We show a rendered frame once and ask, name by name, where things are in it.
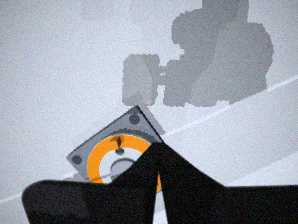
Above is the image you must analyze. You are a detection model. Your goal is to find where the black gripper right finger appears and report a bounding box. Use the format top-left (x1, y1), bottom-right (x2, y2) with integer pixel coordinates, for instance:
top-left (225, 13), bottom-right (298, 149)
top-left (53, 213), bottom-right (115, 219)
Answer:
top-left (159, 142), bottom-right (298, 224)

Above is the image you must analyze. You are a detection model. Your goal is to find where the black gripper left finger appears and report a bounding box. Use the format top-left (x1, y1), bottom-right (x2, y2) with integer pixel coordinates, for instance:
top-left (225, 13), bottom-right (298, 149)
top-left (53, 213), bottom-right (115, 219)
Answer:
top-left (21, 142), bottom-right (160, 224)

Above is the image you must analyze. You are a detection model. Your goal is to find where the orange ring-shaped plate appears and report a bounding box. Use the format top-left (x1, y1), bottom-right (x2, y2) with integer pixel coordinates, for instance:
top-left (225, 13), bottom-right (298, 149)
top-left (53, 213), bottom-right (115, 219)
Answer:
top-left (87, 133), bottom-right (152, 183)

